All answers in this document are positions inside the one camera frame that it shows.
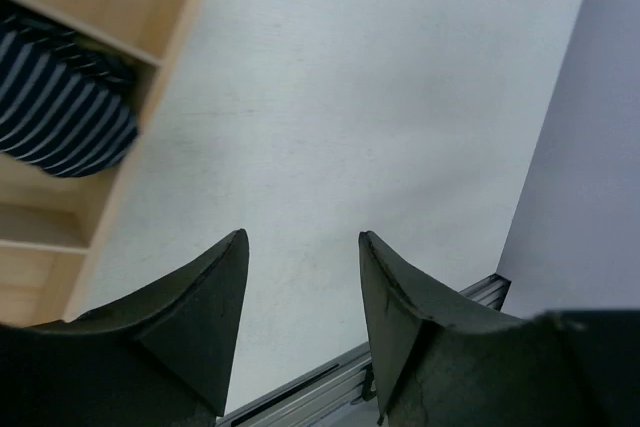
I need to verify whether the navy striped underwear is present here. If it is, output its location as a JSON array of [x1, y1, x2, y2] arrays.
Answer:
[[1, 0, 138, 178]]

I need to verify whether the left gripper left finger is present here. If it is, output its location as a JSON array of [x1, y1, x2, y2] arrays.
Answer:
[[1, 229, 249, 426]]

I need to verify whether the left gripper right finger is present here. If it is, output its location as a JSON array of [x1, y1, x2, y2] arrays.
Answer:
[[358, 231, 639, 426]]

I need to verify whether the wooden compartment tray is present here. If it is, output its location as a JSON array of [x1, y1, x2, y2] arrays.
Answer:
[[1, 0, 201, 327]]

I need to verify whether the aluminium frame rail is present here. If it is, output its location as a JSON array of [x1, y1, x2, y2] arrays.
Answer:
[[217, 266, 511, 426]]

